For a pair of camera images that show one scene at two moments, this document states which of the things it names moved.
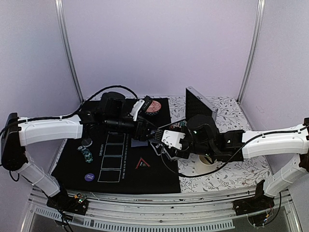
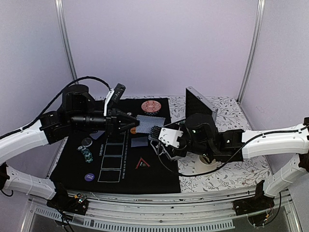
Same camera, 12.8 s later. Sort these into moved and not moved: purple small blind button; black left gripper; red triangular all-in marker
Moved: black left gripper
Not moved: red triangular all-in marker; purple small blind button
